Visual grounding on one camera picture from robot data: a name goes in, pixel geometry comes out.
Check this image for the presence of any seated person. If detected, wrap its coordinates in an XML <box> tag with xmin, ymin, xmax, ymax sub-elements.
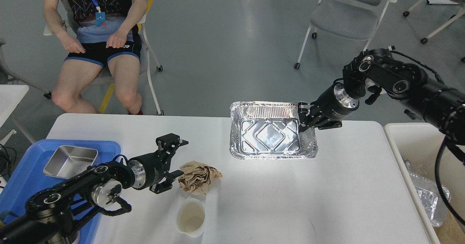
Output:
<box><xmin>43</xmin><ymin>0</ymin><xmax>147</xmax><ymax>115</ymax></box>

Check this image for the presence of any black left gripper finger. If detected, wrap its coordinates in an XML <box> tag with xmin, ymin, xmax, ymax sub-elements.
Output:
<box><xmin>149</xmin><ymin>169</ymin><xmax>184</xmax><ymax>194</ymax></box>
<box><xmin>155</xmin><ymin>133</ymin><xmax>189</xmax><ymax>161</ymax></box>

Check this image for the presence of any stainless steel tray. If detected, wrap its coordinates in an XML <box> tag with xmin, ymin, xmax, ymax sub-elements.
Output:
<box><xmin>43</xmin><ymin>145</ymin><xmax>98</xmax><ymax>179</ymax></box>

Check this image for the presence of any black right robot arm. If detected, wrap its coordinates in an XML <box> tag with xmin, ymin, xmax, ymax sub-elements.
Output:
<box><xmin>298</xmin><ymin>47</ymin><xmax>465</xmax><ymax>224</ymax></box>

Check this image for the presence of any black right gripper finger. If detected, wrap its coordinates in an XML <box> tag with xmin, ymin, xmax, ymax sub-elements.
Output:
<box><xmin>298</xmin><ymin>102</ymin><xmax>316</xmax><ymax>132</ymax></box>
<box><xmin>317</xmin><ymin>121</ymin><xmax>342</xmax><ymax>130</ymax></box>

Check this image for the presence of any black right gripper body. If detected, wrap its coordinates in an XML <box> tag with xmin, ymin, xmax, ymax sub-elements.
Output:
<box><xmin>312</xmin><ymin>83</ymin><xmax>359</xmax><ymax>126</ymax></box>

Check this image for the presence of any crumpled brown paper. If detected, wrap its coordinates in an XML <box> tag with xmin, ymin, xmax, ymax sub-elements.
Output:
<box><xmin>178</xmin><ymin>161</ymin><xmax>223</xmax><ymax>195</ymax></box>

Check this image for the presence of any white plastic cup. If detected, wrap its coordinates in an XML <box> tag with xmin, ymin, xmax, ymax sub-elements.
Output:
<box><xmin>176</xmin><ymin>197</ymin><xmax>206</xmax><ymax>238</ymax></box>

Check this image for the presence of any foil tray in bin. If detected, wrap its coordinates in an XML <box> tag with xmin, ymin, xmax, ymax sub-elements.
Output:
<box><xmin>402</xmin><ymin>158</ymin><xmax>448</xmax><ymax>227</ymax></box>

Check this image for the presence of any white plastic bin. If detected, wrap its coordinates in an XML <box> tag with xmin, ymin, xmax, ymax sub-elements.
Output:
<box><xmin>384</xmin><ymin>123</ymin><xmax>465</xmax><ymax>244</ymax></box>

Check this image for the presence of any grey chair far left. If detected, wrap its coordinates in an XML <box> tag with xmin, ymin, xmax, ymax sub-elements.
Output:
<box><xmin>0</xmin><ymin>36</ymin><xmax>52</xmax><ymax>99</ymax></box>

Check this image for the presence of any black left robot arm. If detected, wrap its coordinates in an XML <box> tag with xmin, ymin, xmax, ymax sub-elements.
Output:
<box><xmin>1</xmin><ymin>133</ymin><xmax>188</xmax><ymax>244</ymax></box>

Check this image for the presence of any aluminium foil tray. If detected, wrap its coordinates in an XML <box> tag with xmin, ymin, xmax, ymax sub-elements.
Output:
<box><xmin>230</xmin><ymin>101</ymin><xmax>318</xmax><ymax>160</ymax></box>

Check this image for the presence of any black cables left edge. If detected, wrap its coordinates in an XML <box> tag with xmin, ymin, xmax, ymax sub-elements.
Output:
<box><xmin>0</xmin><ymin>142</ymin><xmax>19</xmax><ymax>186</ymax></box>

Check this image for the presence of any blue plastic tray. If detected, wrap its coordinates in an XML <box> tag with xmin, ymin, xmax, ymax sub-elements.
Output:
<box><xmin>0</xmin><ymin>139</ymin><xmax>122</xmax><ymax>244</ymax></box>

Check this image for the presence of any grey chair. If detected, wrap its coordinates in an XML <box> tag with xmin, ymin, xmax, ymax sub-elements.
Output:
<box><xmin>293</xmin><ymin>0</ymin><xmax>398</xmax><ymax>70</ymax></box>
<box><xmin>0</xmin><ymin>36</ymin><xmax>52</xmax><ymax>99</ymax></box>

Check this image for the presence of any white chair under person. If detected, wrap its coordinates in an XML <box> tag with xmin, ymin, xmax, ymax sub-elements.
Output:
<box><xmin>60</xmin><ymin>0</ymin><xmax>164</xmax><ymax>115</ymax></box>

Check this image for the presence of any white side table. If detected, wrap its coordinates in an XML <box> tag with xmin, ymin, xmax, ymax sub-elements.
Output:
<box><xmin>0</xmin><ymin>84</ymin><xmax>37</xmax><ymax>144</ymax></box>

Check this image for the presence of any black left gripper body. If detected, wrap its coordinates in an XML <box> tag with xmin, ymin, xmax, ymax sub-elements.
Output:
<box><xmin>128</xmin><ymin>152</ymin><xmax>170</xmax><ymax>190</ymax></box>

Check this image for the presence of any white chair far right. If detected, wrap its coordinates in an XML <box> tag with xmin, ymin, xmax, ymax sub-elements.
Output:
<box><xmin>402</xmin><ymin>0</ymin><xmax>465</xmax><ymax>63</ymax></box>

